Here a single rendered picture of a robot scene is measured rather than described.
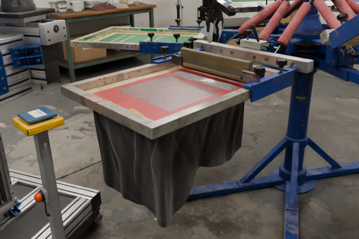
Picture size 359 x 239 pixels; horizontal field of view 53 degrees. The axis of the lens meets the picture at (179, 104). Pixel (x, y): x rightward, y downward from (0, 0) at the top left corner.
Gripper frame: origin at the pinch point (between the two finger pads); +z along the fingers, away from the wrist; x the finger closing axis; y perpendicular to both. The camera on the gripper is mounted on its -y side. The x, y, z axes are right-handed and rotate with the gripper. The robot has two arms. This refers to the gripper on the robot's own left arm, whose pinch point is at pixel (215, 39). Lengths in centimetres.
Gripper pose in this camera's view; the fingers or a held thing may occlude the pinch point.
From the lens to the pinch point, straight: 163.2
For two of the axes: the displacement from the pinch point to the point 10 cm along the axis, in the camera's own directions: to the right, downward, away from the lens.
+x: -7.3, 2.7, -6.3
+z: 0.3, 9.3, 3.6
